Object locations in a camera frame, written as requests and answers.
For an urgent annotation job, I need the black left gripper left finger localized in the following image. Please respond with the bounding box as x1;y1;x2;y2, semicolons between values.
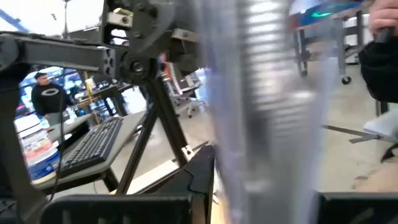
40;144;216;224

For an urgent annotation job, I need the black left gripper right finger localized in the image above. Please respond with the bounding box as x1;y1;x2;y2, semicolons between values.
317;192;398;224

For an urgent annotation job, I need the black backlit keyboard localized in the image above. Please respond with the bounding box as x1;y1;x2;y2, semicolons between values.
58;116;124;179

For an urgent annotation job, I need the grey keyboard tray desk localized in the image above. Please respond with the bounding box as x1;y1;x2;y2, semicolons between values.
30;109;149;191

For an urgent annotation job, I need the white wipes canister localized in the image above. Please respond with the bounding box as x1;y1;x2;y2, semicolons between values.
14;114;62;182

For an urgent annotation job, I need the white office chair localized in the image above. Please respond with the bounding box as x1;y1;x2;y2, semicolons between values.
167;62;206;119

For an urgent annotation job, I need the person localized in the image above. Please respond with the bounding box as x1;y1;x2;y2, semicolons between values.
357;35;398;104
30;72;75;126

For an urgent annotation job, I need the rolling table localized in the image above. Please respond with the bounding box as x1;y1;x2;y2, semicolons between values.
289;0;374;85

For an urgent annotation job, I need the person's hand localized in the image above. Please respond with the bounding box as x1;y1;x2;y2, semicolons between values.
368;0;398;35

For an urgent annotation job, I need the black aluminium frame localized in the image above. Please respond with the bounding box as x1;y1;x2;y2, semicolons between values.
114;76;215;195

